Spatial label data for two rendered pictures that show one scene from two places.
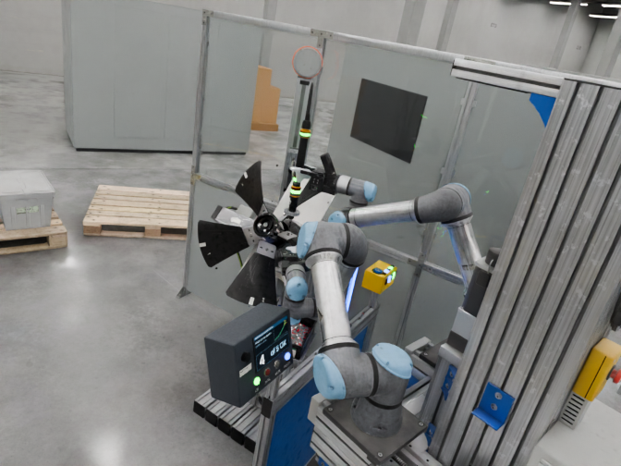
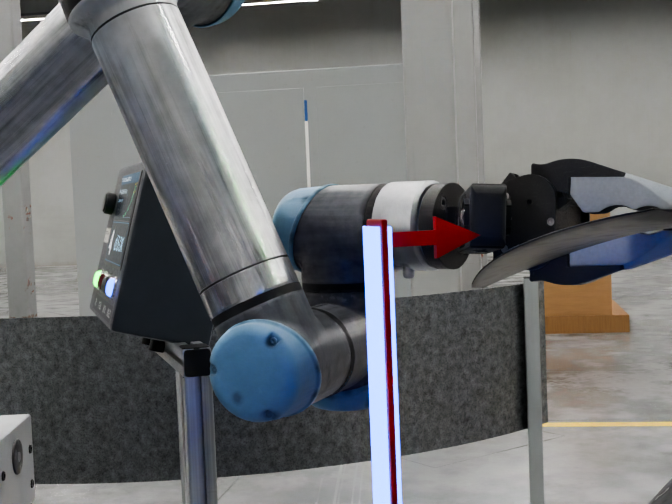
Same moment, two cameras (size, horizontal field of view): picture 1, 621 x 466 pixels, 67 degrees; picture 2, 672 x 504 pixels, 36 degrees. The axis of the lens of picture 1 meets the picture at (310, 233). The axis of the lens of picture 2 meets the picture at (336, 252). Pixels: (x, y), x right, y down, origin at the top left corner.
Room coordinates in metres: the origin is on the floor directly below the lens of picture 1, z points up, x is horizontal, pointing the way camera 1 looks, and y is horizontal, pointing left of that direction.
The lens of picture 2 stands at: (2.13, -0.65, 1.20)
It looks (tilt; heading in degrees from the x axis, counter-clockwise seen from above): 3 degrees down; 134
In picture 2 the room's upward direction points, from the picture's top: 2 degrees counter-clockwise
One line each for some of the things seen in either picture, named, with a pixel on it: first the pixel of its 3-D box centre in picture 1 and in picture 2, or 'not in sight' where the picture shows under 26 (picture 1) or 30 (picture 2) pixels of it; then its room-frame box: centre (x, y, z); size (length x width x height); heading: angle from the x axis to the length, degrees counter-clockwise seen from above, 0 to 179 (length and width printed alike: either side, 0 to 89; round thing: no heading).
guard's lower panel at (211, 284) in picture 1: (337, 305); not in sight; (2.54, -0.25, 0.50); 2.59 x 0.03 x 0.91; 62
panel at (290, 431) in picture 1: (315, 415); not in sight; (1.65, -0.17, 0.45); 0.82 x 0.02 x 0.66; 152
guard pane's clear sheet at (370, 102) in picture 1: (372, 150); not in sight; (2.54, -0.25, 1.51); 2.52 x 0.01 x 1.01; 62
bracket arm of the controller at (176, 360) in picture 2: not in sight; (178, 348); (1.18, 0.08, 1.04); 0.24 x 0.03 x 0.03; 152
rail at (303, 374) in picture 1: (330, 349); not in sight; (1.65, -0.17, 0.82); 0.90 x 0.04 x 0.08; 152
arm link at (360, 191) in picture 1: (361, 190); not in sight; (1.83, -0.17, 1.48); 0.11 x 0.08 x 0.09; 72
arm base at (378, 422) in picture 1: (379, 403); not in sight; (1.07, -0.29, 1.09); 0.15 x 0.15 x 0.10
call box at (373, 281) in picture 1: (379, 277); not in sight; (2.00, -0.36, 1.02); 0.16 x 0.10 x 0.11; 152
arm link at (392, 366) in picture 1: (386, 372); not in sight; (1.07, -0.28, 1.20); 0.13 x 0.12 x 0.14; 110
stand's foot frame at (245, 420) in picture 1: (259, 396); not in sight; (2.15, 0.12, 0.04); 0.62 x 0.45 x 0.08; 152
